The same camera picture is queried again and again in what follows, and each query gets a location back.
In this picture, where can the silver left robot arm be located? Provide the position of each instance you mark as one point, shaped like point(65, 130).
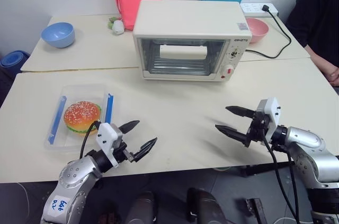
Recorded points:
point(74, 179)

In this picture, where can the white green toy vegetable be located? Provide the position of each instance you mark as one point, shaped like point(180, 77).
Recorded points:
point(117, 26)

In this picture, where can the pink bowl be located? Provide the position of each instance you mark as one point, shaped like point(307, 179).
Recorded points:
point(258, 29)

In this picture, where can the white power strip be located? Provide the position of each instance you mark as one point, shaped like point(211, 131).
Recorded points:
point(251, 8)

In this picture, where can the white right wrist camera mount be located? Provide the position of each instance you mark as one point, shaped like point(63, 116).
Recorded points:
point(270, 112)

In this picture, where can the dark rounded shape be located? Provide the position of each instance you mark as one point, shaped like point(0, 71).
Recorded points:
point(141, 208)
point(204, 205)

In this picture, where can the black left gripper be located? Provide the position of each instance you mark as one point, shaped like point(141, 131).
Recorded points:
point(121, 152)

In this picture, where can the toy hamburger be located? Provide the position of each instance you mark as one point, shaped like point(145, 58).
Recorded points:
point(82, 114)

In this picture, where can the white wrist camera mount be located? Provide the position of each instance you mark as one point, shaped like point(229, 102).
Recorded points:
point(106, 139)
point(270, 112)

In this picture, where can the rusty brown metal piece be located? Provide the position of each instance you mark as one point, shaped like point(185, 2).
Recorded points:
point(255, 210)

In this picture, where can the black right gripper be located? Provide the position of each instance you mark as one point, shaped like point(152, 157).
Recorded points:
point(257, 128)

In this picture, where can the blue bowl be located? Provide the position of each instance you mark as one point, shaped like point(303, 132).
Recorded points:
point(57, 36)

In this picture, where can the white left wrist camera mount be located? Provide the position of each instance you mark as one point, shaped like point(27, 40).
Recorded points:
point(106, 139)

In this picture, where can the clear plastic container blue clips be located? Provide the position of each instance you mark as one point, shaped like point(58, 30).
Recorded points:
point(79, 90)

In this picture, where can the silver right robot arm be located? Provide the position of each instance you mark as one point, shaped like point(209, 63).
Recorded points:
point(310, 150)

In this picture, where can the person bare hand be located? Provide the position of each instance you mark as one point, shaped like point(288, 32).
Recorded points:
point(335, 75)

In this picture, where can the person in black clothing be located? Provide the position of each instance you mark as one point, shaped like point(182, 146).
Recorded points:
point(315, 9)

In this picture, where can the blue container latch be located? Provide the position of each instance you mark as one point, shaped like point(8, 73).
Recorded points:
point(57, 118)
point(108, 108)

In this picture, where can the cream toaster oven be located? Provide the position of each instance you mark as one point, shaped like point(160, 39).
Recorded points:
point(185, 14)

